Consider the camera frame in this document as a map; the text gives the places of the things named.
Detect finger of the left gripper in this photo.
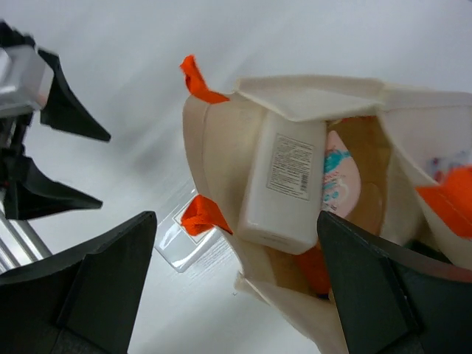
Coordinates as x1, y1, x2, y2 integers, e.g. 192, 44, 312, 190
3, 156, 103, 221
38, 49, 111, 142

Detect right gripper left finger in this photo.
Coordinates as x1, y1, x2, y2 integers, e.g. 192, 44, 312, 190
1, 211, 157, 353

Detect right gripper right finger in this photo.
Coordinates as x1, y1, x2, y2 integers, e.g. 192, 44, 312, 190
317, 212, 471, 353

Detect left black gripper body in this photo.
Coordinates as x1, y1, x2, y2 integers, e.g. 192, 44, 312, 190
0, 106, 34, 196

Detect white rectangular bottle black cap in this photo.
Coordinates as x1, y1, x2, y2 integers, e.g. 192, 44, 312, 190
153, 190, 226, 274

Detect peach bottle pink cap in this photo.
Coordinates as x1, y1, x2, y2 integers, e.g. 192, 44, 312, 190
322, 131, 361, 218

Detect canvas tote bag orange handles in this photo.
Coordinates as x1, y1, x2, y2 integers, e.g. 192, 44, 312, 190
181, 56, 471, 353

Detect orange blue spray bottle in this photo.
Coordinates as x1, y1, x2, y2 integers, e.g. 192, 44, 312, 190
294, 246, 331, 299

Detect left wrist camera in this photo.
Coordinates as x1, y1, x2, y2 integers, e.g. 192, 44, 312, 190
1, 21, 54, 118

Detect aluminium mounting rail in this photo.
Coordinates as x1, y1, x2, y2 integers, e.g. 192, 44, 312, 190
0, 211, 52, 273

